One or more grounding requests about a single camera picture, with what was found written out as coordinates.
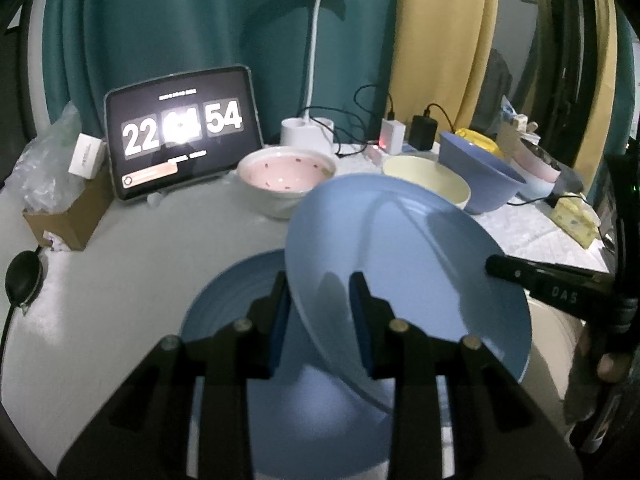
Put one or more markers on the tablet showing clock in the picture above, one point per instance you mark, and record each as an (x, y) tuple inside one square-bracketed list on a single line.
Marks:
[(173, 130)]

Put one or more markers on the dark blue bowl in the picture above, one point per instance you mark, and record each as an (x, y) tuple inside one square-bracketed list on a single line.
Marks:
[(491, 180)]

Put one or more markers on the small white box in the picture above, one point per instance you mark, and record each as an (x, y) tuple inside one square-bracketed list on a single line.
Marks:
[(88, 157)]

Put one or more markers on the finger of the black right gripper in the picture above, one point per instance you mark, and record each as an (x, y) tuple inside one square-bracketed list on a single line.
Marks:
[(549, 280)]

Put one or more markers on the cardboard box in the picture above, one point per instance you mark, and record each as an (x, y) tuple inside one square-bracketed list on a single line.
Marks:
[(73, 228)]

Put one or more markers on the pink stacked bowl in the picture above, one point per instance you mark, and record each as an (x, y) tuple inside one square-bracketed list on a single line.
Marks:
[(536, 161)]

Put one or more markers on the light blue plate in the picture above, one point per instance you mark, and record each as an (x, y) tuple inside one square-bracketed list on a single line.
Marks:
[(423, 255), (305, 423)]

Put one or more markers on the black round puck device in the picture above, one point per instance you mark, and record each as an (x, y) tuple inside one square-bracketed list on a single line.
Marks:
[(24, 278)]

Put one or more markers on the clear plastic bag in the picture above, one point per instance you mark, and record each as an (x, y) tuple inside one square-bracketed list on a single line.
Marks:
[(40, 180)]

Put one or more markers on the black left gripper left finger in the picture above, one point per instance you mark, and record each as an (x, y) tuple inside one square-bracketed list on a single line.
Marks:
[(142, 431)]

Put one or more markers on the right hand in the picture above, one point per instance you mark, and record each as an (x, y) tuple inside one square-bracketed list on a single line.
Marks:
[(590, 370)]

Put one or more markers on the light blue stacked bowl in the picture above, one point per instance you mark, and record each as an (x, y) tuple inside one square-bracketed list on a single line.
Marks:
[(535, 187)]

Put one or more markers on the black charger block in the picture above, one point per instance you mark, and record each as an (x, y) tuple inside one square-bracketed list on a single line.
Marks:
[(422, 132)]

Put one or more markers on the white power strip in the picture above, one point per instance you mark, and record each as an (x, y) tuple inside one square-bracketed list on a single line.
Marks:
[(377, 155)]

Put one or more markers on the white basket container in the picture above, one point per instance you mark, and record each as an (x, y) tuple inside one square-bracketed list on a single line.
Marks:
[(515, 129)]

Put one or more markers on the pink strawberry bowl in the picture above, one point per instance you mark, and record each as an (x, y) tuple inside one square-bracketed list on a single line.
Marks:
[(275, 180)]

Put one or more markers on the yellow wipes pack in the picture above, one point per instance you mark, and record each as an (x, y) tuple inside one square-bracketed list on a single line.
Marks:
[(480, 140)]

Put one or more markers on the white charger block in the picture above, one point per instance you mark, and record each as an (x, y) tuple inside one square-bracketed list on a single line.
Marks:
[(392, 136)]

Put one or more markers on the cream yellow bowl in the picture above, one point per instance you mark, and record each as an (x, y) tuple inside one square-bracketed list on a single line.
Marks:
[(430, 175)]

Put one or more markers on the yellow curtain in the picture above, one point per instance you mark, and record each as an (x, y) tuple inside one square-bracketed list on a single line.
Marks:
[(441, 53)]

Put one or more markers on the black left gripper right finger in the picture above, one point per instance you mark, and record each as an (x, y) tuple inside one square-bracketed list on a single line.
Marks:
[(498, 431)]

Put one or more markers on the yellow tissue box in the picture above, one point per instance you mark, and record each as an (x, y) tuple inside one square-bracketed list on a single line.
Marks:
[(577, 219)]

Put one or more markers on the teal curtain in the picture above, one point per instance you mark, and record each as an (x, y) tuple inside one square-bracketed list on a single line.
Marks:
[(91, 47)]

